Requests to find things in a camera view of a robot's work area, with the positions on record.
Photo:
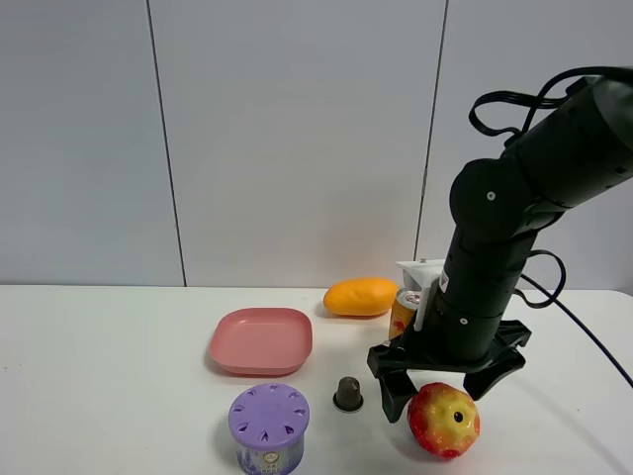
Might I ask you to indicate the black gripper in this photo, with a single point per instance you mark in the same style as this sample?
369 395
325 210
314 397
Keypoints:
390 361

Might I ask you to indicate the red yellow apple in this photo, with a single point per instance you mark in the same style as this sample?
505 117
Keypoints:
444 421

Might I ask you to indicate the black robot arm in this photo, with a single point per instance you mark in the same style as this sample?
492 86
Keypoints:
581 149

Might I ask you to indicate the gold Red Bull can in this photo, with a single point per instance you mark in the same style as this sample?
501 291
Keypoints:
403 310

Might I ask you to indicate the brown coffee capsule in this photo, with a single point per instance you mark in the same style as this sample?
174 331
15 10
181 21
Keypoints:
348 397

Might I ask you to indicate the yellow mango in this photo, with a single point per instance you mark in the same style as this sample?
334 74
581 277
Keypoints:
361 297

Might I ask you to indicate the purple air freshener jar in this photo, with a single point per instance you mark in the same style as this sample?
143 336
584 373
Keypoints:
268 423

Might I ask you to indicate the pink square plastic plate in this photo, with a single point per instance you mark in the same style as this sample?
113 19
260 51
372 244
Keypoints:
262 342

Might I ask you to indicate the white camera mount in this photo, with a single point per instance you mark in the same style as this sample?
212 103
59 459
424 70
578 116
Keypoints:
422 276

